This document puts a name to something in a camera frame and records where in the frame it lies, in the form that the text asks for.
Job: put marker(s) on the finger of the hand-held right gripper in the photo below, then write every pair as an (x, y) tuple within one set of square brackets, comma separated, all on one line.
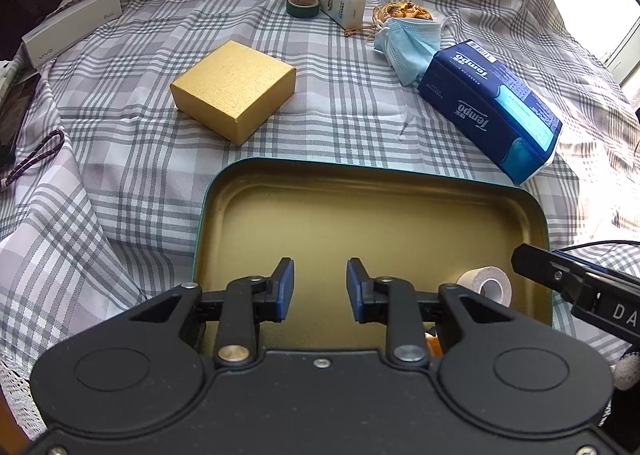
[(537, 265)]

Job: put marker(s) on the black flat device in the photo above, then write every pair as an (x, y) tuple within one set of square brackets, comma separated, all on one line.
[(15, 110)]

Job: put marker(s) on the small white tissue packet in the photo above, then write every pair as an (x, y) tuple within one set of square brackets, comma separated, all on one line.
[(342, 2)]

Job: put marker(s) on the green tape roll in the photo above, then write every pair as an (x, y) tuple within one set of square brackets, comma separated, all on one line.
[(305, 12)]

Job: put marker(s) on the long white box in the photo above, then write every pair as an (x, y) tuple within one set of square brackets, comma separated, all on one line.
[(70, 27)]

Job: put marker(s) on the beige tape roll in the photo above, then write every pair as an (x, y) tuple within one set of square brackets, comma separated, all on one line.
[(475, 280)]

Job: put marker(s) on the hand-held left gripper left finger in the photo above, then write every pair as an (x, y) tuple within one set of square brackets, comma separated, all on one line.
[(286, 287)]

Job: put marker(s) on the window frame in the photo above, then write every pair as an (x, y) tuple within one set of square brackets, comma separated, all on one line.
[(625, 57)]

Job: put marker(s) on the blue tissue pack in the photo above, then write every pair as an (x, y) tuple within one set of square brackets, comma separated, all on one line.
[(480, 95)]

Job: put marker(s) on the gold cardboard box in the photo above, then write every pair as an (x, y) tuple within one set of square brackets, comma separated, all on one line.
[(230, 85)]

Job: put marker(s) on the blue face mask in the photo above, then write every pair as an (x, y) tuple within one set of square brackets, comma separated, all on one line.
[(410, 50)]

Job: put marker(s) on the gold metal tin tray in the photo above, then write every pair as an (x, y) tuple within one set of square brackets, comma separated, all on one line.
[(350, 215)]

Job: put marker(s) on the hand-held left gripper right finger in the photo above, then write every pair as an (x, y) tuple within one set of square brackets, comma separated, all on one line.
[(355, 290)]

